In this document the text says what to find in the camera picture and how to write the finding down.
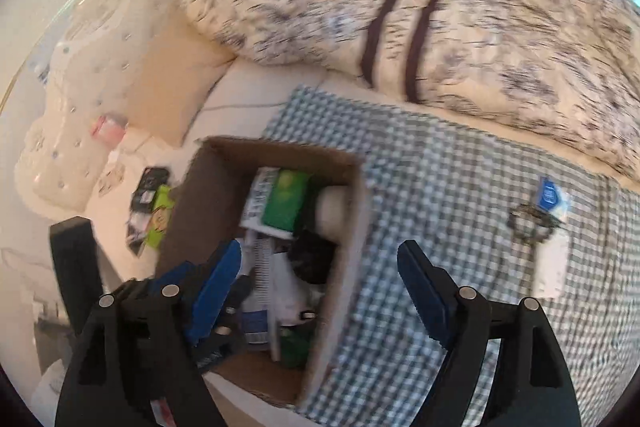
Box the black panel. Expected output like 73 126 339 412
49 216 103 333

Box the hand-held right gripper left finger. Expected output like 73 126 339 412
55 241 244 427

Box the floral cream quilt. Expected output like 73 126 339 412
180 0 640 188

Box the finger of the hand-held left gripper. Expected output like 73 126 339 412
192 279 254 370

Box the small pink box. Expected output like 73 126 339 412
92 114 128 145

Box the green checked blanket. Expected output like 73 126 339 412
262 86 636 425

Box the brown bead bracelet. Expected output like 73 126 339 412
507 202 558 245

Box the white bristle brush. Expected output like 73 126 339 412
247 232 283 358

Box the small blue packet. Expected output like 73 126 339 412
535 176 573 220

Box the black printed packet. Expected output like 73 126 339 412
125 167 171 253

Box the beige pillow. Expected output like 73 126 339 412
127 14 236 148

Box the white tufted headboard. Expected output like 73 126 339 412
15 0 166 212

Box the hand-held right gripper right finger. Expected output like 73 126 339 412
397 241 581 427

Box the white plastic bottle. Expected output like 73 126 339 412
531 231 572 300

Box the green foil packet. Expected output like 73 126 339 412
260 169 313 233

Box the cardboard box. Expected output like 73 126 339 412
152 136 373 408

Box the yellow green packet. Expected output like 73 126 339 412
145 184 176 250

